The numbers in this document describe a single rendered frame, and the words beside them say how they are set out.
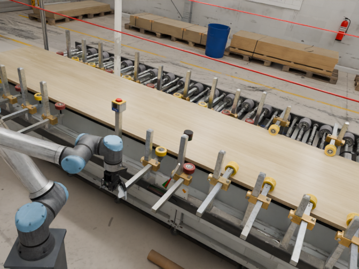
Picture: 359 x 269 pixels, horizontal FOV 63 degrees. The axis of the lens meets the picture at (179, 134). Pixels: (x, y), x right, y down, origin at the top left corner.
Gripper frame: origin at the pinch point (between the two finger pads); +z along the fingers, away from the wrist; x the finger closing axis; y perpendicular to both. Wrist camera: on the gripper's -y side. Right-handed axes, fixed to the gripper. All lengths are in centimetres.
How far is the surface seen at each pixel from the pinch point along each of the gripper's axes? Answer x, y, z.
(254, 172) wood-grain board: 61, -71, 4
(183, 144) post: 18.4, -42.5, -17.1
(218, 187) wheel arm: 47, -36, -2
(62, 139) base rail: -88, -45, 24
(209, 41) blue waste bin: -170, -578, 59
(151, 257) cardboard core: 11, -32, 87
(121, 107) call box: -30, -45, -25
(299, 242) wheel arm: 96, -22, -2
